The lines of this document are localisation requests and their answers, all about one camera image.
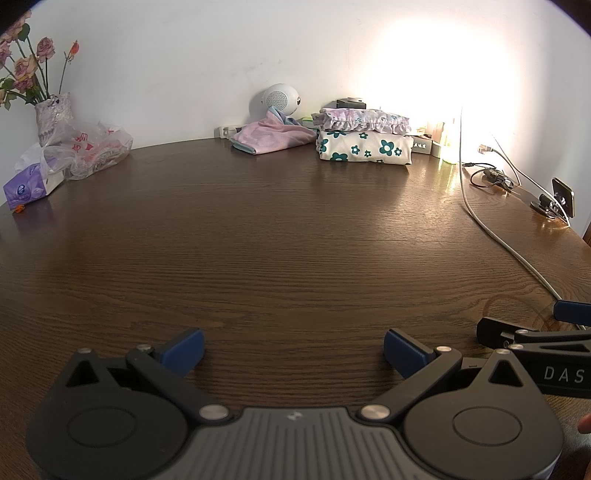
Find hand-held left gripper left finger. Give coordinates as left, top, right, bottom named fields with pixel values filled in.
left=65, top=328, right=234, bottom=423

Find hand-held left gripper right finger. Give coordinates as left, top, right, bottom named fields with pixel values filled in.
left=355, top=329, right=539, bottom=423

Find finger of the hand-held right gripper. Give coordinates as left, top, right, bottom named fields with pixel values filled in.
left=477, top=317, right=591, bottom=356
left=553, top=300, right=591, bottom=324

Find pink and blue tank top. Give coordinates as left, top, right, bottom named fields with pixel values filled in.
left=229, top=107, right=319, bottom=155

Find black phone holder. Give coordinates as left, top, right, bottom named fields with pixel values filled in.
left=529, top=194, right=571, bottom=224

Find green bottle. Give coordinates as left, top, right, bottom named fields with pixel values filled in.
left=441, top=117, right=460, bottom=164

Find folded white floral cloth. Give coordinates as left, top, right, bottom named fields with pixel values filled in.
left=316, top=129, right=413, bottom=167

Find clear plastic bag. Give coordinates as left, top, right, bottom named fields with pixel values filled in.
left=41, top=121, right=134, bottom=181

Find large purple tissue pack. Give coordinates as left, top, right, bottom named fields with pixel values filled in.
left=2, top=143, right=65, bottom=206

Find folded purple ruffled cloth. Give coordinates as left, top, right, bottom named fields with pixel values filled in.
left=312, top=107, right=413, bottom=136

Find patterned flower vase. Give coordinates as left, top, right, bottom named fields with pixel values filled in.
left=34, top=91, right=72, bottom=146

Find white round speaker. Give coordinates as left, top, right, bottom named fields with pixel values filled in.
left=249, top=83, right=301, bottom=116

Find dried pink roses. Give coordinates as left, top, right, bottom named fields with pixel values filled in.
left=0, top=9, right=81, bottom=109

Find thick white cable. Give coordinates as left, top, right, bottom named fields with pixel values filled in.
left=459, top=106, right=561, bottom=301

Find thin white cable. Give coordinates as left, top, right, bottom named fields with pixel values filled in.
left=478, top=134, right=555, bottom=199

